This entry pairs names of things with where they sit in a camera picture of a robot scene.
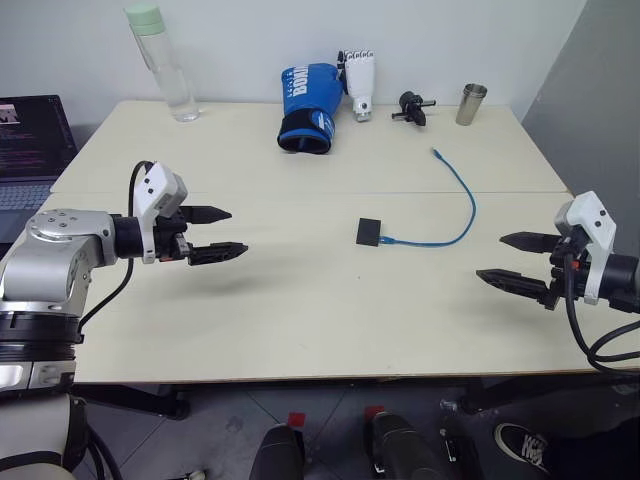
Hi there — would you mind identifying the dark rounded robot leg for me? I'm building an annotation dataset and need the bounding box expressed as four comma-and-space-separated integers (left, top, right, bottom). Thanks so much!
248, 422, 307, 480
363, 405, 459, 480

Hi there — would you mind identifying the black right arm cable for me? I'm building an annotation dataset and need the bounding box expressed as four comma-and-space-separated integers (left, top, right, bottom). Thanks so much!
562, 252, 640, 374

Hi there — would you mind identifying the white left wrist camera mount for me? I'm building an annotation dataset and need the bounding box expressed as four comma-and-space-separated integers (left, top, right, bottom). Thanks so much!
132, 161, 189, 265

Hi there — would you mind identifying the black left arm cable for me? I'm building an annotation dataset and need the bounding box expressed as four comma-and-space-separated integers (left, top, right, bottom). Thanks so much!
77, 160, 155, 346

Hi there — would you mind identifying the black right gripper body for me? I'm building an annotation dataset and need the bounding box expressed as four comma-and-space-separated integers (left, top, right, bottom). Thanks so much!
536, 233, 594, 311

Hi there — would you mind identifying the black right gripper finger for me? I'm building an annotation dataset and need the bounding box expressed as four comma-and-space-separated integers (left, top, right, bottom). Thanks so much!
498, 230, 562, 254
475, 268, 553, 301

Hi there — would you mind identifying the black table leg frame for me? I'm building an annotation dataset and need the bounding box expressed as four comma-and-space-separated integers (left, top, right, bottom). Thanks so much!
72, 383, 191, 421

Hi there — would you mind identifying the white robotic hand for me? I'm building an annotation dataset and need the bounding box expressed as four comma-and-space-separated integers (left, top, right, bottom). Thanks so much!
336, 48, 378, 123

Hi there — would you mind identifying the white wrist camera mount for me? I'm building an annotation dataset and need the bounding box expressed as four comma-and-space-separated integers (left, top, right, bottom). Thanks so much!
553, 190, 618, 306
132, 161, 189, 265

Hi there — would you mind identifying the black and white sneaker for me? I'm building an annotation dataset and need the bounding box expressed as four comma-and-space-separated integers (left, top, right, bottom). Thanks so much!
493, 422, 551, 474

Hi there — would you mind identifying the silver metal cup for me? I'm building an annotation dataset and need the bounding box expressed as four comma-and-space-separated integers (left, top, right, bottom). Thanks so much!
454, 83, 489, 127

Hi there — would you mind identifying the clear bottle with green lid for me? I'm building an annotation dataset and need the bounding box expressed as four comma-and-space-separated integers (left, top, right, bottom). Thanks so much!
123, 4, 202, 124

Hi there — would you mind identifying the laptop computer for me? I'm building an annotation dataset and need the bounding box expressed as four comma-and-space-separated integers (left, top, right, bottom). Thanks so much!
0, 94, 79, 244

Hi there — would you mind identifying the blue cable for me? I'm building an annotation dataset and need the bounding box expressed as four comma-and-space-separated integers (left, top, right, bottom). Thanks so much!
378, 146, 479, 249

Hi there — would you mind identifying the blue boxing glove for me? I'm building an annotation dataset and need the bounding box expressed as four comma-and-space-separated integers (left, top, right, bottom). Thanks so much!
277, 62, 347, 156

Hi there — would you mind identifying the small black square box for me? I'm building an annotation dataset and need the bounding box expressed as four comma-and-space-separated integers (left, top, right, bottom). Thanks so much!
355, 216, 383, 248

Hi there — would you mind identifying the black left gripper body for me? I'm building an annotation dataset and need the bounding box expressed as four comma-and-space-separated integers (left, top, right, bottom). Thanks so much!
154, 209, 194, 265

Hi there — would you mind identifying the black clamp mount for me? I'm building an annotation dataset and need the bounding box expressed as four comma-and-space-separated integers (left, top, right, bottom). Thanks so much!
391, 90, 437, 129

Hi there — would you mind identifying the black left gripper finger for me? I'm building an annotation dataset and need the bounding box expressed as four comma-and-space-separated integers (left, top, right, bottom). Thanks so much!
186, 241, 250, 269
178, 204, 234, 226

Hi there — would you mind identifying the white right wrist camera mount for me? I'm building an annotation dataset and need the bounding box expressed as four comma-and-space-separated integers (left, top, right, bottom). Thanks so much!
553, 190, 618, 306

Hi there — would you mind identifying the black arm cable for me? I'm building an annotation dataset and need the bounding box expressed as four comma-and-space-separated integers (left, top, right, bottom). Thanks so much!
77, 160, 155, 346
562, 252, 640, 374

